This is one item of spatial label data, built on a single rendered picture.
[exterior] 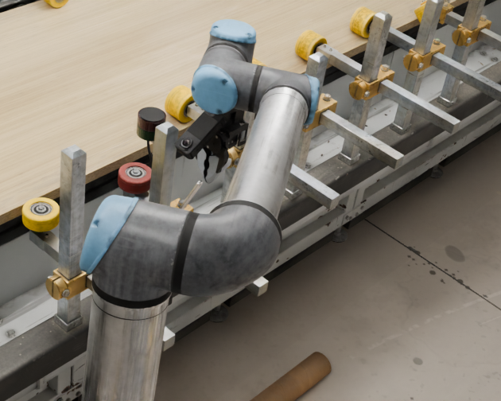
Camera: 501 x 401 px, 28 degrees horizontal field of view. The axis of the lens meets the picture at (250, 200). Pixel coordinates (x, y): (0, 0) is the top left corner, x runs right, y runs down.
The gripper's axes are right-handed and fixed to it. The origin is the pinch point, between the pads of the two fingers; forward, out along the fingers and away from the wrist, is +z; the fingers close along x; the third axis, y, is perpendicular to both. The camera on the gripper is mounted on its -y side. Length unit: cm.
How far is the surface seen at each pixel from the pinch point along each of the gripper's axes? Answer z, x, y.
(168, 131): -11.5, 6.5, -6.5
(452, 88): 24, 7, 118
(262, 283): 14.5, -21.0, -1.6
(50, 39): 10, 79, 20
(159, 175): 0.0, 7.1, -7.2
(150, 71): 10, 51, 32
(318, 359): 92, -6, 57
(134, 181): 9.8, 17.8, -3.8
